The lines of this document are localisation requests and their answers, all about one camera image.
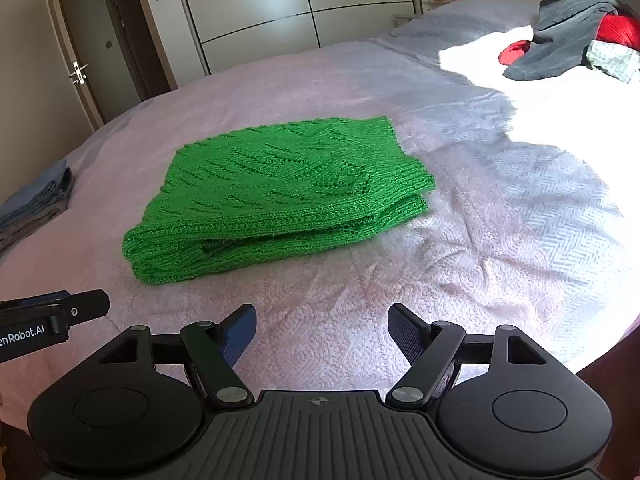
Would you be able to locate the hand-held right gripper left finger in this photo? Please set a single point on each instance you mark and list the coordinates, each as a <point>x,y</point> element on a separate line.
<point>240,334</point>

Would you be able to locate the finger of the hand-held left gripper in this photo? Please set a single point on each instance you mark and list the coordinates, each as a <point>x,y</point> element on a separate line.
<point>90,305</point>

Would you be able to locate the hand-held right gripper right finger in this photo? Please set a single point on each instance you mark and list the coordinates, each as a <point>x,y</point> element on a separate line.
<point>402,334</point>

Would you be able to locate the green knit vest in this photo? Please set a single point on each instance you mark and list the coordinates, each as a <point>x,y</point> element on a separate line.
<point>275,195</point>

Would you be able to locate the folded grey garment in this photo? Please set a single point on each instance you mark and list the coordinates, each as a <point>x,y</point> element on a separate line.
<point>25,232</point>

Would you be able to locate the folded blue garment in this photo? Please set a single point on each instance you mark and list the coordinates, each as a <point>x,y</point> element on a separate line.
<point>35,187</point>

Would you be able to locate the bed with pale cover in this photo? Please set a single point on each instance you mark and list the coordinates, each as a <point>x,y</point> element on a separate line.
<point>450,185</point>

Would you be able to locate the wooden door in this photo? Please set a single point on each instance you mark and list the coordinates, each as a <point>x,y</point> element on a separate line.
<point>85,25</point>

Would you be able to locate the grey trousers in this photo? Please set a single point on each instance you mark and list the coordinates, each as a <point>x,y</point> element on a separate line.
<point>560,35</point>

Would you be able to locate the cream wardrobe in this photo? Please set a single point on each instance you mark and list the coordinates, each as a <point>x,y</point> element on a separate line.
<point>300,0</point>

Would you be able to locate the grey checked shirt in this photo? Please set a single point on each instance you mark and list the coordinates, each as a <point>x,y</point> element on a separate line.
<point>615,60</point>

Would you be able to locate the red knit sweater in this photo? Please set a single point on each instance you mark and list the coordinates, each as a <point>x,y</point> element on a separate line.
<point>620,30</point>

